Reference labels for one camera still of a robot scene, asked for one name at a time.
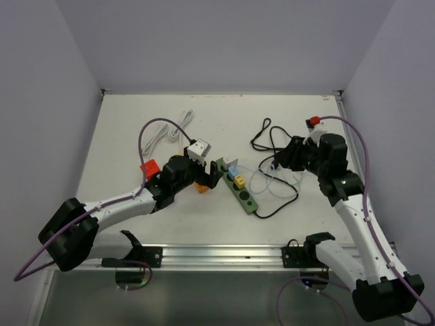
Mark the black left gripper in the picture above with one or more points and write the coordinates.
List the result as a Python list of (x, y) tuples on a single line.
[(211, 179)]

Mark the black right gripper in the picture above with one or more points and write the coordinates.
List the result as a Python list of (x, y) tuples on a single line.
[(289, 157)]

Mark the yellow USB charger plug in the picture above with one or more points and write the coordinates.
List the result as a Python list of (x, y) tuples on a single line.
[(239, 181)]

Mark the green power strip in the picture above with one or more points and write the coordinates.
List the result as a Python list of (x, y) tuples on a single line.
[(242, 194)]

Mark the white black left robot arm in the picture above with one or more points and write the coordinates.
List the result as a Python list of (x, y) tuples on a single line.
[(71, 233)]

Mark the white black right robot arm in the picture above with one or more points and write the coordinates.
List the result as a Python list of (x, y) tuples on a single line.
[(379, 283)]

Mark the blue charger plug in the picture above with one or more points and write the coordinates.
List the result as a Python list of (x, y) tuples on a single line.
[(233, 172)]

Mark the white charger plug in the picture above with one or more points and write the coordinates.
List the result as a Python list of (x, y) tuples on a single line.
[(230, 161)]

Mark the red cube socket adapter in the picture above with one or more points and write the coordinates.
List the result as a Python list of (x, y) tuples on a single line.
[(150, 168)]

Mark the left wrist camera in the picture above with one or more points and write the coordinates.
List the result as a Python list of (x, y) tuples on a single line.
[(198, 151)]

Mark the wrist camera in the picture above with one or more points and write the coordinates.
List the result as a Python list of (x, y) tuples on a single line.
[(316, 130), (198, 151)]

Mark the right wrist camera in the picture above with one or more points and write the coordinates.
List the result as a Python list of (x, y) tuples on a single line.
[(316, 130)]

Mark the aluminium rail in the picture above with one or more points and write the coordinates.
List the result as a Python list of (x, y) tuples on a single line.
[(221, 254)]

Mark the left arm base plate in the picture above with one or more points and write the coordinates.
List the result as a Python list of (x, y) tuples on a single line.
[(138, 256)]

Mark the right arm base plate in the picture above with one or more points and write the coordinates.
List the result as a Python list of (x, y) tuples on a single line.
[(294, 255)]

